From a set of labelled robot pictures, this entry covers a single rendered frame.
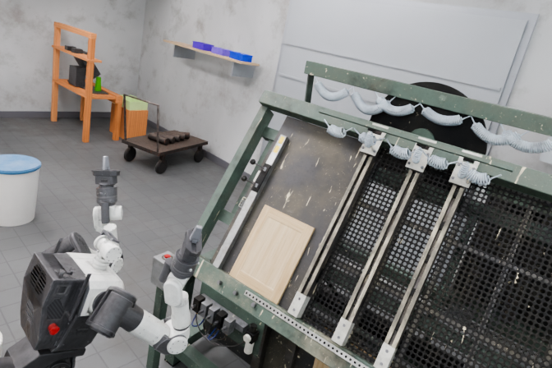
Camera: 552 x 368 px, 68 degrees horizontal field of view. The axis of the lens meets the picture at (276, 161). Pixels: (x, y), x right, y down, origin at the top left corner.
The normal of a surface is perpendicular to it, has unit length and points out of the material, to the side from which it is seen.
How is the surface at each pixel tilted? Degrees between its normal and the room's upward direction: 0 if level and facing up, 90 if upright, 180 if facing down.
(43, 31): 90
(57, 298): 90
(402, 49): 90
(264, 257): 60
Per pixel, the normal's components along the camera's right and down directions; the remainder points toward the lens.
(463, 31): -0.68, 0.08
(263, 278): -0.40, -0.36
